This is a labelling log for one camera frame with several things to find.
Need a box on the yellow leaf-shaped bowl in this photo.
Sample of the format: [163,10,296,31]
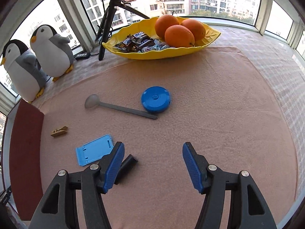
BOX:
[102,17,221,60]

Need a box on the grey plastic spoon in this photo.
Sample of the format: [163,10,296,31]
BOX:
[84,94,158,120]

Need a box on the blue phone stand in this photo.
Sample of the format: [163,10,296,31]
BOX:
[75,134,114,166]

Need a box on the wrapped candies pile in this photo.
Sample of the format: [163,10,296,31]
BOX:
[114,31,173,53]

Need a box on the small plush penguin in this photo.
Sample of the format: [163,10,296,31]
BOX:
[30,24,75,82]

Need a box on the orange fruit front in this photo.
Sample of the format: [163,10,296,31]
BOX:
[164,25,195,48]

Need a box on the black small cylinder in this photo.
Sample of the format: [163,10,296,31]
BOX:
[114,154,138,185]

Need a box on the orange fruit back left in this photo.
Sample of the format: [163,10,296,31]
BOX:
[155,15,180,39]

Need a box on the black remote on sill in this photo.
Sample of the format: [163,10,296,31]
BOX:
[75,52,91,60]

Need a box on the orange fruit back right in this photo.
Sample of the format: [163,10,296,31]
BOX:
[180,19,206,41]

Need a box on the black tripod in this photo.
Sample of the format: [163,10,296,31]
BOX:
[96,0,149,61]

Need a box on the large plush penguin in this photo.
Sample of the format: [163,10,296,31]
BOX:
[1,39,47,102]

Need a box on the blue round tape measure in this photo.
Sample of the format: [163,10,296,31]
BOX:
[141,86,171,113]

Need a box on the wooden clothespin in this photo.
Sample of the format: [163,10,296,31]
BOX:
[51,126,68,138]

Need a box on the orange fruit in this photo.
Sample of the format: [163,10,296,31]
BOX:
[180,19,206,41]
[155,15,180,39]
[164,25,195,48]

